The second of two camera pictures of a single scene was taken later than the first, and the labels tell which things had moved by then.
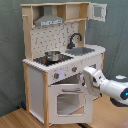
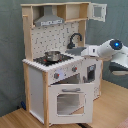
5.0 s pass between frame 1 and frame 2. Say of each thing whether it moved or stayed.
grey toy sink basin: stayed
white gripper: moved
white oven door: stayed
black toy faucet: stayed
